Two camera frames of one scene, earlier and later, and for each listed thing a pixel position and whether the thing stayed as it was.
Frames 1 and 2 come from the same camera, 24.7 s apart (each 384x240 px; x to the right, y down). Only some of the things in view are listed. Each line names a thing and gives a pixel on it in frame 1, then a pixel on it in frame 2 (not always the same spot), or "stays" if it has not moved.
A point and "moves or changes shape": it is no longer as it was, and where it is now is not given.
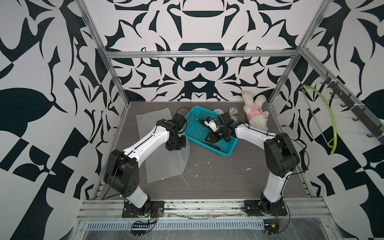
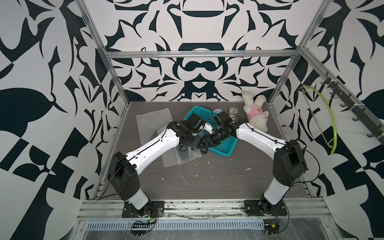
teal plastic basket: (197, 132) stays
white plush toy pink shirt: (257, 117) stays
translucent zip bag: (147, 122) stays
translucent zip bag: (164, 163) moves or changes shape
